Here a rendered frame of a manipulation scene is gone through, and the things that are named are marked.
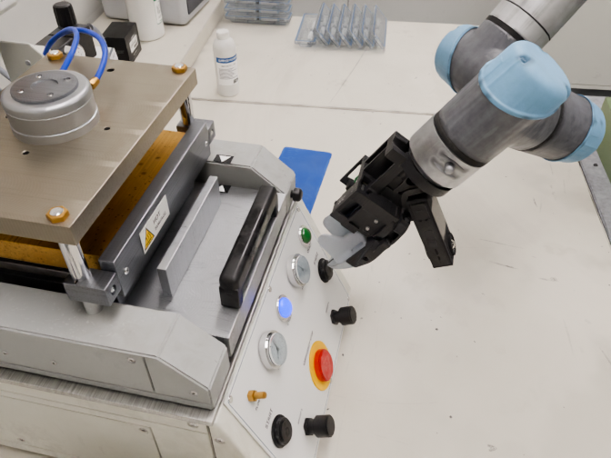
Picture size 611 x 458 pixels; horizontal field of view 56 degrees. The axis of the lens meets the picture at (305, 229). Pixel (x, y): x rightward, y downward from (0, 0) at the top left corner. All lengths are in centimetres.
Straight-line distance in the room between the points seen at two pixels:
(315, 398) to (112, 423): 24
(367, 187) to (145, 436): 35
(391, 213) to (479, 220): 39
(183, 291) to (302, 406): 21
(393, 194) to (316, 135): 56
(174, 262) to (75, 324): 11
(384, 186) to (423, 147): 7
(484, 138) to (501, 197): 51
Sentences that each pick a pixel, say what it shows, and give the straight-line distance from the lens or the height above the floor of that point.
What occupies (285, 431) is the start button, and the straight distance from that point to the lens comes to 63.
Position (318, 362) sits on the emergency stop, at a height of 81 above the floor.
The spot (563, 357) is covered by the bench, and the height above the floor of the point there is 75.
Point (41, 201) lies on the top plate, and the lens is 50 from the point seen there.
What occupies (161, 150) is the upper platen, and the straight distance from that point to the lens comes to 65.
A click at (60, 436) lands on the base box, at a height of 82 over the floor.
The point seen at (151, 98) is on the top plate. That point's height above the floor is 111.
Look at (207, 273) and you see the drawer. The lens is 60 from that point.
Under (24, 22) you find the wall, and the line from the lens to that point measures 146.
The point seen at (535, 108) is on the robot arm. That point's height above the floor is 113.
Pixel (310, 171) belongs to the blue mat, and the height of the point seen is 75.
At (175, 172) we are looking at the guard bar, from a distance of 60.
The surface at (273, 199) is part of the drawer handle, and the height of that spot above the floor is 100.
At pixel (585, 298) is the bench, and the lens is 95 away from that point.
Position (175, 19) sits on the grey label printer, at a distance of 160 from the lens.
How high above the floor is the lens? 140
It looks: 42 degrees down
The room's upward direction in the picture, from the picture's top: straight up
